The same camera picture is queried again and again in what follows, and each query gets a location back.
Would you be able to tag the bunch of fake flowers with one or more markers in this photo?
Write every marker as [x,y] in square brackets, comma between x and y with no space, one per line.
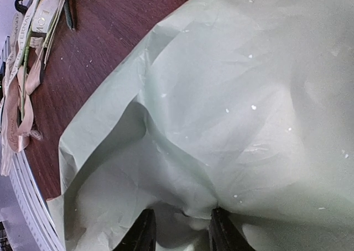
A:
[41,17]

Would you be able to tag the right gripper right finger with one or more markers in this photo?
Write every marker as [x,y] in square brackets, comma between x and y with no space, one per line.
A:
[223,235]

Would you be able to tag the beige printed ribbon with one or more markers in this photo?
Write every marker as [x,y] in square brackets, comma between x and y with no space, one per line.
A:
[16,133]

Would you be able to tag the green wrapping paper sheet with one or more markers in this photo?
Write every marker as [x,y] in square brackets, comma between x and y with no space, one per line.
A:
[245,105]

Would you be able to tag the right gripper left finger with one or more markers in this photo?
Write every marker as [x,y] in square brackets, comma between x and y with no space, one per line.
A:
[142,235]

